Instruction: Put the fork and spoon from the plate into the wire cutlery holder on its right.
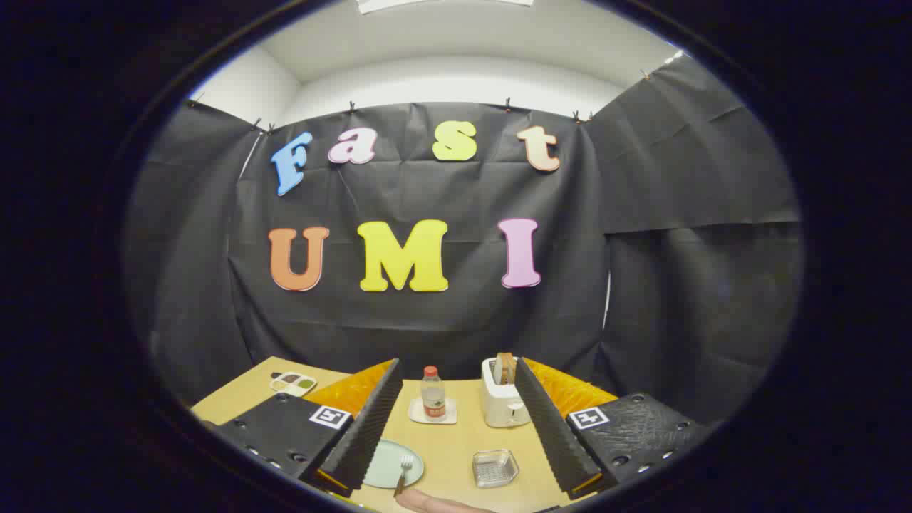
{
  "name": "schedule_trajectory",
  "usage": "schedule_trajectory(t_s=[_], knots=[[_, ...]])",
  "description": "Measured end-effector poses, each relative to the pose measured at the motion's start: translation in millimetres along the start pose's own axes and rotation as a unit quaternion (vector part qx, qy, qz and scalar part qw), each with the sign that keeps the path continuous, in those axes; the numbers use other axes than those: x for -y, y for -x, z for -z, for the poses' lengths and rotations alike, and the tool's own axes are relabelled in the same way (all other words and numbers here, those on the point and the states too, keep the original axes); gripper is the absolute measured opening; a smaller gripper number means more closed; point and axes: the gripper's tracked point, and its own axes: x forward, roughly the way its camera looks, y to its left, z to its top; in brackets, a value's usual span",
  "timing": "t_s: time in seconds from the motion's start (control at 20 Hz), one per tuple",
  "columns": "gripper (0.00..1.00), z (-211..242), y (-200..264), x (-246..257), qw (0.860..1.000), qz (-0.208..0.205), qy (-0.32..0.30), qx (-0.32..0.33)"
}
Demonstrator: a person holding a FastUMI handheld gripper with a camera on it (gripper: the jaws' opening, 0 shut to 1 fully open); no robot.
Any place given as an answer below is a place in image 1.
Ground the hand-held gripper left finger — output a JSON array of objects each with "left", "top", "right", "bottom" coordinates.
[{"left": 207, "top": 358, "right": 404, "bottom": 498}]

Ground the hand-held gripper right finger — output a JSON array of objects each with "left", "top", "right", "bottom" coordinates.
[{"left": 514, "top": 356, "right": 713, "bottom": 499}]

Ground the light green plate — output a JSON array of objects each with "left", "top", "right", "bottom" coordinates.
[{"left": 363, "top": 439, "right": 425, "bottom": 490}]

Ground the white square coaster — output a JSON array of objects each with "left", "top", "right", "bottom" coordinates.
[{"left": 408, "top": 396, "right": 458, "bottom": 426}]

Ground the white toaster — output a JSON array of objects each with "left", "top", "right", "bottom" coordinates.
[{"left": 481, "top": 356, "right": 532, "bottom": 428}]

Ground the clear water bottle red cap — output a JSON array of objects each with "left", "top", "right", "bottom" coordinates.
[{"left": 420, "top": 366, "right": 447, "bottom": 421}]

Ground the white divided sauce dish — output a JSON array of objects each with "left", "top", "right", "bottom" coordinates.
[{"left": 269, "top": 371, "right": 318, "bottom": 398}]

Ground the black backdrop cloth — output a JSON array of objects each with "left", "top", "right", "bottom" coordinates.
[{"left": 125, "top": 53, "right": 806, "bottom": 428}]

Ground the ceiling light panel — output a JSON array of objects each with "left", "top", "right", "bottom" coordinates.
[{"left": 356, "top": 0, "right": 535, "bottom": 15}]

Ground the metal wire basket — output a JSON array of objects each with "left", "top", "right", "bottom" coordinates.
[{"left": 472, "top": 449, "right": 519, "bottom": 489}]

